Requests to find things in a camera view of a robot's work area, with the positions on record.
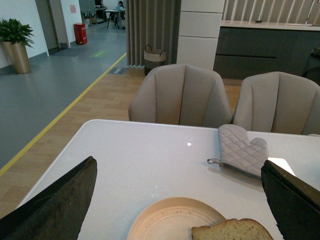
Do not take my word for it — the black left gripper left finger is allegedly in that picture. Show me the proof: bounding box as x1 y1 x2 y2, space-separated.
0 156 97 240

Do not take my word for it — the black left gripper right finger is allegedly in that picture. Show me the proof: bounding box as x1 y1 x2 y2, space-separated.
261 160 320 240

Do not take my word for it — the slice of bread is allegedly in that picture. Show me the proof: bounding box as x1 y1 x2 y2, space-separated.
191 218 273 240

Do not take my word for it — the grey quilted oven mitt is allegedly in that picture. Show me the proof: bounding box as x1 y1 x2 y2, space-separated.
207 124 269 180

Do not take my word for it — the beige chair right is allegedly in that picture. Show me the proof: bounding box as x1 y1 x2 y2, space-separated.
232 71 320 135

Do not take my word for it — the beige chair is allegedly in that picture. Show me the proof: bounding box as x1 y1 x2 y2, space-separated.
232 71 320 135
128 64 233 128

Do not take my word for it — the beige round plate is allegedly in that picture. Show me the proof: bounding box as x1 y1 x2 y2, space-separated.
127 197 226 240

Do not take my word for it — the beige chair left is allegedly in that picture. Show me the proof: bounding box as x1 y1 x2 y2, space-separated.
128 64 233 128

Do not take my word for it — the gold plant pot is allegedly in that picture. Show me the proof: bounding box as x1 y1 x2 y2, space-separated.
2 41 31 74

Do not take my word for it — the dark grey kitchen counter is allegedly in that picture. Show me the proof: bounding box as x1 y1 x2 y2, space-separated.
213 20 320 79

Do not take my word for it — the red box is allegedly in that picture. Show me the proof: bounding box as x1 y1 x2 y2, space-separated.
73 23 88 45

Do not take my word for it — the green potted plant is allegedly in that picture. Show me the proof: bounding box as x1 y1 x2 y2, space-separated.
0 18 34 48

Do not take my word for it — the white pillar cabinet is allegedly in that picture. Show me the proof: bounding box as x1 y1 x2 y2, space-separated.
176 0 225 71

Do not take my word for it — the beige curtain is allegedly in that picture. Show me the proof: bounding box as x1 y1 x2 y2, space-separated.
124 0 182 66

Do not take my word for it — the woven basket with handles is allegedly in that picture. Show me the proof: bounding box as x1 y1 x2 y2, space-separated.
144 44 167 76

